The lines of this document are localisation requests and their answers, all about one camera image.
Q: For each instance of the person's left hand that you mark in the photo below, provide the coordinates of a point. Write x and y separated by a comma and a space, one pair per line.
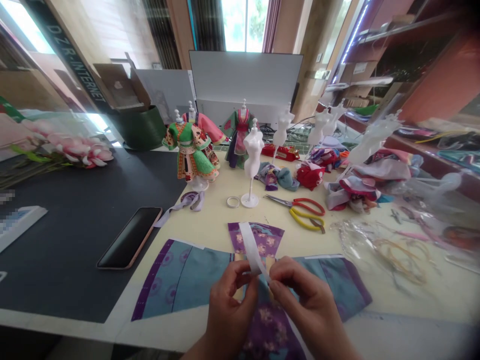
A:
225, 307

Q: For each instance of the person's right hand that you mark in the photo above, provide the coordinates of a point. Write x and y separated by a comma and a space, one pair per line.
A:
307, 311

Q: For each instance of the purple and blue doll garment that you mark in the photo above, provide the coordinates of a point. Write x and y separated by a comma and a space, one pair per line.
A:
187, 277

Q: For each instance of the white tape strip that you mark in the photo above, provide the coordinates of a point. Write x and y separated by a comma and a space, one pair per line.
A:
250, 243

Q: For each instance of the clear plastic bag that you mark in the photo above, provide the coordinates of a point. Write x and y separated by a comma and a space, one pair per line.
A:
378, 247

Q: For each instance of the small white tape roll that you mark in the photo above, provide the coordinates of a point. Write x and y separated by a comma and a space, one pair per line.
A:
233, 201

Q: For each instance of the purple ribbon roll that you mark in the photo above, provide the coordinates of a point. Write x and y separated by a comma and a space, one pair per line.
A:
193, 200

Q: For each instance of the black smartphone with pink case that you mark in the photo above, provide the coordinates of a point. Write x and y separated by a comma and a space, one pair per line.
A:
129, 240

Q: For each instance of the red fabric bundle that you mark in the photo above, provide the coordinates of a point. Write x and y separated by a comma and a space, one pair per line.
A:
310, 176

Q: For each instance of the purple and blue fabric bundle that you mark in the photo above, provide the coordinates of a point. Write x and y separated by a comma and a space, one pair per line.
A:
275, 176

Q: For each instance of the pile of colourful doll clothes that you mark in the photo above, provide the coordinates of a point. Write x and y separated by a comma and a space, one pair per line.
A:
369, 180

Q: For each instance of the mannequin with green patterned dress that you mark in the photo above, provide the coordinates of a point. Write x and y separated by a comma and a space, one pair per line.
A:
193, 157

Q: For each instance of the bare white doll mannequin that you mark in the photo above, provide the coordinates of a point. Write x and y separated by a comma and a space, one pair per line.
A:
319, 125
250, 153
282, 127

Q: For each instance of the red box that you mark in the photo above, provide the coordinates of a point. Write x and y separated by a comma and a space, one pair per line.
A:
281, 152

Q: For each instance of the mannequin with green purple robe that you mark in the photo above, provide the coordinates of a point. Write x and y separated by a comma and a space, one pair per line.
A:
240, 138

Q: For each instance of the black table mat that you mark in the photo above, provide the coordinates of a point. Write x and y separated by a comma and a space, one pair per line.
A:
75, 225

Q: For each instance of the mannequin with pink dress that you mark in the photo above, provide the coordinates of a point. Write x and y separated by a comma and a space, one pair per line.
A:
206, 129

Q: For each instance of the clear plastic doll mannequin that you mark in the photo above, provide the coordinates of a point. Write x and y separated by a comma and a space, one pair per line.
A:
373, 138

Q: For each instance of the green cylindrical container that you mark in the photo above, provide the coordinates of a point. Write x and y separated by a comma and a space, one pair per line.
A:
140, 129

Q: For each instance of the pink artificial flowers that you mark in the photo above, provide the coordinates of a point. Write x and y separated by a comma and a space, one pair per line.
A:
71, 148

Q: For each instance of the white flat box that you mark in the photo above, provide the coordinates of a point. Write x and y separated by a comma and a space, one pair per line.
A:
18, 225

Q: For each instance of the white board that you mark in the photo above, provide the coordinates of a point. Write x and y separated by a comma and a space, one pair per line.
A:
243, 82

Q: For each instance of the brown cardboard box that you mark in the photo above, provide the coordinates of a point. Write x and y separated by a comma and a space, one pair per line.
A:
120, 86

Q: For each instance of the wooden shelf with goods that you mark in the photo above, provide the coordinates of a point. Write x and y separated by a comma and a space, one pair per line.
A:
420, 75

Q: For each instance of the window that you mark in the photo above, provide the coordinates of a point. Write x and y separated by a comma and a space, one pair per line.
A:
245, 24

